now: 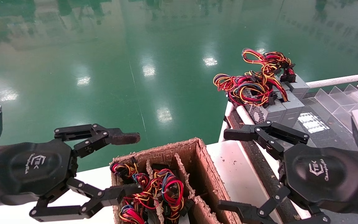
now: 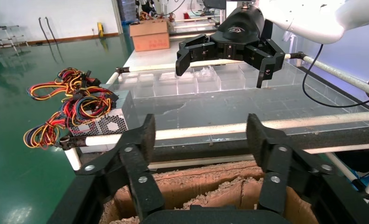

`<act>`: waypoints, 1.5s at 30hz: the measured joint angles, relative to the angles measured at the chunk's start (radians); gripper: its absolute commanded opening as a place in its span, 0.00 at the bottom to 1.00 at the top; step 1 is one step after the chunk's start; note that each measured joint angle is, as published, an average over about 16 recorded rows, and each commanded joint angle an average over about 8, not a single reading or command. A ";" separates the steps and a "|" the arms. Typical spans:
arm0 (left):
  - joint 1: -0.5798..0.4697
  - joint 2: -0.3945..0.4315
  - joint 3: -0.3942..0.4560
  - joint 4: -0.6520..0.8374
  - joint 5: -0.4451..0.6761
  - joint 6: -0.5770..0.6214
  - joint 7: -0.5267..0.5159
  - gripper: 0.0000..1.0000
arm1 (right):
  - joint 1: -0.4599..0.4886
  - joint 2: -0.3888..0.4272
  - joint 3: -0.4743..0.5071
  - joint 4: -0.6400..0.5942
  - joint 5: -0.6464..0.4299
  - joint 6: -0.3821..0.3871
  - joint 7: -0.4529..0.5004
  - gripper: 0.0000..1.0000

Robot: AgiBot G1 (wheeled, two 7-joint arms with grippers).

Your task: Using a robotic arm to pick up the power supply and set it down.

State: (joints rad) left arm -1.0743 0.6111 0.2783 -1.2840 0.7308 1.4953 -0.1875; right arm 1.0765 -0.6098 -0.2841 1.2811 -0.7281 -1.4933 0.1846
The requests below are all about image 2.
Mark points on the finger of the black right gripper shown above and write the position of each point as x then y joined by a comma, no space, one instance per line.
197,49
268,57

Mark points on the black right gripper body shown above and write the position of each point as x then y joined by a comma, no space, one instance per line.
237,34

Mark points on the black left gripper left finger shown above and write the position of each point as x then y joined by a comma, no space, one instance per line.
141,182

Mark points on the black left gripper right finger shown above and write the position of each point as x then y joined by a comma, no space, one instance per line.
274,179

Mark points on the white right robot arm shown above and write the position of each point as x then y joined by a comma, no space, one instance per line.
314,18

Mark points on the clear acrylic compartment tray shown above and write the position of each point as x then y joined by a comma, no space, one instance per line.
203,83

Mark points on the closed brown cardboard box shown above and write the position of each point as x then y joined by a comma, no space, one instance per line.
149,37

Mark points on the worn divided cardboard box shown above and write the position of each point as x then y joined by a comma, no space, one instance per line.
203,185

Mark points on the grey power supply mesh side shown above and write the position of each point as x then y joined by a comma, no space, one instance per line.
122,119

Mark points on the black pipe joint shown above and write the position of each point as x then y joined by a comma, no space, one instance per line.
71,142

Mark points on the yellow floor stand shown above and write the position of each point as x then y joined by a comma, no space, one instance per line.
100,29

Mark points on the white pipe table rail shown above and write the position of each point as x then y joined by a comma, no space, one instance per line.
159,66
203,130
342,75

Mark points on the white pipe frame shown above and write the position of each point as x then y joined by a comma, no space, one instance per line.
209,151

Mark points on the metal frame rack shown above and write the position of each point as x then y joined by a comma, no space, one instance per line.
5,31

